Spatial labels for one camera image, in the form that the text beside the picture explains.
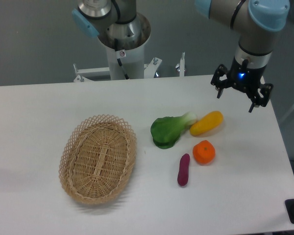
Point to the white metal base frame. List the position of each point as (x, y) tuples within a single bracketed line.
[(119, 71)]

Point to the purple sweet potato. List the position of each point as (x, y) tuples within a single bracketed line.
[(183, 173)]

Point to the green bok choy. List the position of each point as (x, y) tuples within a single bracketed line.
[(166, 131)]

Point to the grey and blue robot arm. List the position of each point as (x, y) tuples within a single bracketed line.
[(258, 22)]

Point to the woven wicker basket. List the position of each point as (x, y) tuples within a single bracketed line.
[(98, 160)]

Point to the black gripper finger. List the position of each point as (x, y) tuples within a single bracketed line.
[(220, 80), (260, 96)]

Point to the orange tangerine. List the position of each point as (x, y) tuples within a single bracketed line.
[(204, 152)]

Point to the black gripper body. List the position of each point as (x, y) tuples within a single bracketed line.
[(244, 79)]

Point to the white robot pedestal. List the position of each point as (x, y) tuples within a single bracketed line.
[(126, 40)]

